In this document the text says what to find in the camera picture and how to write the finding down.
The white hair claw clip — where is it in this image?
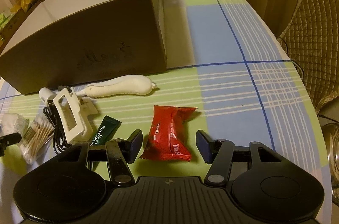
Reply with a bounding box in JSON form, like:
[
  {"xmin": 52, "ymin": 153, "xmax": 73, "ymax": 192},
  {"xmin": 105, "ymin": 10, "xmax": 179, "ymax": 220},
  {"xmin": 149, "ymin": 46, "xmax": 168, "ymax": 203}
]
[{"xmin": 53, "ymin": 87, "xmax": 98, "ymax": 144}]

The large brown cardboard box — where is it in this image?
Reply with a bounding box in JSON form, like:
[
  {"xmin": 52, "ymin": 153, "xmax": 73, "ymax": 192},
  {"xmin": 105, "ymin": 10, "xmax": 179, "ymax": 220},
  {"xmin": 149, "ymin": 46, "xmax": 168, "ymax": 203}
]
[{"xmin": 1, "ymin": 0, "xmax": 167, "ymax": 94}]

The clear floss pick box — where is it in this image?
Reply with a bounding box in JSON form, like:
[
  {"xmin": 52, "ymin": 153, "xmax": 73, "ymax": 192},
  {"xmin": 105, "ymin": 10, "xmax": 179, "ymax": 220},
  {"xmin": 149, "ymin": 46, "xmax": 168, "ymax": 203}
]
[{"xmin": 1, "ymin": 113, "xmax": 29, "ymax": 136}]

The checked tablecloth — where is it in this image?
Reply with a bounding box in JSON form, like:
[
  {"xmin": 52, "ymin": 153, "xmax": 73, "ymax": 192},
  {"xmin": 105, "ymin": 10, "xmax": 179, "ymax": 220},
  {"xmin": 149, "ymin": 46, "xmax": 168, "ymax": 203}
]
[{"xmin": 0, "ymin": 0, "xmax": 333, "ymax": 214}]

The small white pill bottle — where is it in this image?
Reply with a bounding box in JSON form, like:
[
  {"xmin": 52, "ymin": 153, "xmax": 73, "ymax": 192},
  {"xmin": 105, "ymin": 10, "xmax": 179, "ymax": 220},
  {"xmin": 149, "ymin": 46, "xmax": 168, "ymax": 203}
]
[{"xmin": 39, "ymin": 87, "xmax": 57, "ymax": 106}]

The cotton swab bag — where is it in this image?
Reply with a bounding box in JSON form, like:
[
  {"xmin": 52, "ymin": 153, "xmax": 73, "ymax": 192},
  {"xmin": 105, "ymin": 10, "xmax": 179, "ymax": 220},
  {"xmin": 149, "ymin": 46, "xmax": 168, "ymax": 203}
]
[{"xmin": 19, "ymin": 114, "xmax": 55, "ymax": 165}]

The black cable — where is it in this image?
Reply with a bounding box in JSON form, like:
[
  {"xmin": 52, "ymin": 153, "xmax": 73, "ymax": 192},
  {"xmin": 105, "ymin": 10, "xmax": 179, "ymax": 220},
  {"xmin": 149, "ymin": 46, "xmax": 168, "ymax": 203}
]
[{"xmin": 42, "ymin": 85, "xmax": 78, "ymax": 156}]

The red snack packet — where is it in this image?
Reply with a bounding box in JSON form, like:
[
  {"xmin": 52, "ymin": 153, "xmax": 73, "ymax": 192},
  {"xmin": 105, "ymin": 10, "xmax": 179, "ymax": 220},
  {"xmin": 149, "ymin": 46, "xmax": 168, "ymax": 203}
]
[{"xmin": 140, "ymin": 105, "xmax": 196, "ymax": 161}]

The green lip gel tube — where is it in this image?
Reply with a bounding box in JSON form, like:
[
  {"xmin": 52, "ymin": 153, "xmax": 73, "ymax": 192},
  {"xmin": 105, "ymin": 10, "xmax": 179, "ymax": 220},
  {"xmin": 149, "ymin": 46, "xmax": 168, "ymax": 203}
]
[{"xmin": 90, "ymin": 115, "xmax": 121, "ymax": 146}]

